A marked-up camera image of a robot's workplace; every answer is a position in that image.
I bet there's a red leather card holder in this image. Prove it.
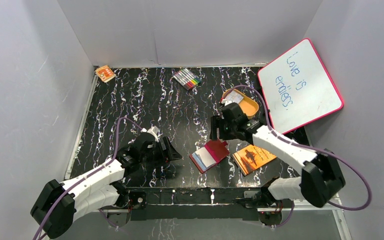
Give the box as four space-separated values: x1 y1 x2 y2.
189 139 230 174

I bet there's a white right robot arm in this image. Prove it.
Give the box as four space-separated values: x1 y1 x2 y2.
210 103 346 208

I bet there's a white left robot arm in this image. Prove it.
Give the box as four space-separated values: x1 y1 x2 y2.
30 131 182 240

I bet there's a white credit card in tray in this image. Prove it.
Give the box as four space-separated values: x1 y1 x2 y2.
224 89 244 104

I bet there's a small orange card box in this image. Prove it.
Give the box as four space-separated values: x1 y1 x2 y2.
95 65 116 83

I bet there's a yellow oval tray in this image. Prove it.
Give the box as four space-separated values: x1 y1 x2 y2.
220 88 260 119

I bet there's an orange book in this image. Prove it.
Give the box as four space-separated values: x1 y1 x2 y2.
232 144 277 177

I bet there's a pack of coloured markers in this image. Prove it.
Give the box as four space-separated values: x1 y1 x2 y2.
172 68 202 90

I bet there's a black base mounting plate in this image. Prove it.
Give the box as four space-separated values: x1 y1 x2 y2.
113 187 291 224

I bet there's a pink framed whiteboard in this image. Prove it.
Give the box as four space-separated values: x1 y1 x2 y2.
257 38 344 134

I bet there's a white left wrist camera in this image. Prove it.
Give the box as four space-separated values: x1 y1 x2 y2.
146 126 160 142

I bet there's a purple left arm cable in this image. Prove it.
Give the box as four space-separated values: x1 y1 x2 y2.
32 116 147 240

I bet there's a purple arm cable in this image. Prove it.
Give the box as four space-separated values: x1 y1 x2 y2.
32 116 147 240
221 85 373 211

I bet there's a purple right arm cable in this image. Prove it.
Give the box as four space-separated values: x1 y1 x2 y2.
221 85 373 211

